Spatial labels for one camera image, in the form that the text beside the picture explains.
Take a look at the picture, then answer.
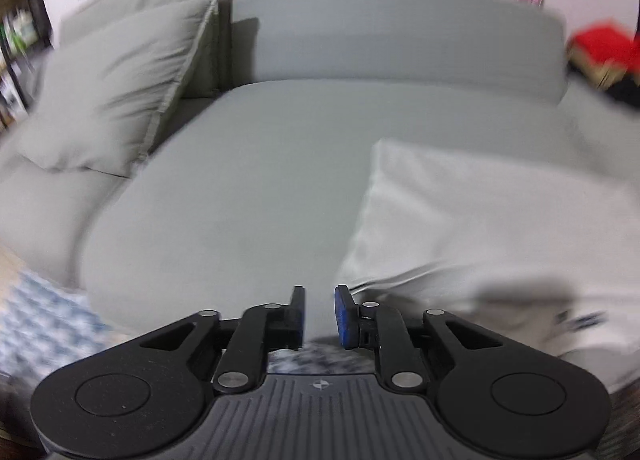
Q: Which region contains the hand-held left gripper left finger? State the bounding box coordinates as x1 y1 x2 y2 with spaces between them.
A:
142 285 307 393

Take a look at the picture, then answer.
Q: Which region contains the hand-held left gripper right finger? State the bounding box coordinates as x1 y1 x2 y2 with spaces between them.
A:
334 285 502 393

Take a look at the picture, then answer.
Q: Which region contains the light grey garment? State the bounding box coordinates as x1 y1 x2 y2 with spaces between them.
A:
334 139 640 376

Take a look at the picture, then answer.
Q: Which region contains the grey sofa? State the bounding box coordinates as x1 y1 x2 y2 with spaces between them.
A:
0 0 640 341

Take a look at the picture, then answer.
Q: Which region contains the houndstooth patterned rug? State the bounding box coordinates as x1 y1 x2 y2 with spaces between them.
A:
0 267 376 383

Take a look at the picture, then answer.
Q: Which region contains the small grey-green pillow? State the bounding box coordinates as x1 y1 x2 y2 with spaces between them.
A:
14 0 222 177

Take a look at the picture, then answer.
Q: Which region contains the tan folded garment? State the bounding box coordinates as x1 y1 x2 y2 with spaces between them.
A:
570 52 626 90

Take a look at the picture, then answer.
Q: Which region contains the black folded garment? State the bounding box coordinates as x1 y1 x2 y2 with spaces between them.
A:
566 62 640 109

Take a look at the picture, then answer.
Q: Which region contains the red folded garment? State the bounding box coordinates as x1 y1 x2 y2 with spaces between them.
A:
570 22 640 73

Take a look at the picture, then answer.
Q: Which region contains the dark shelf with items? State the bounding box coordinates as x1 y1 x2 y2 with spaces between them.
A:
0 0 55 133

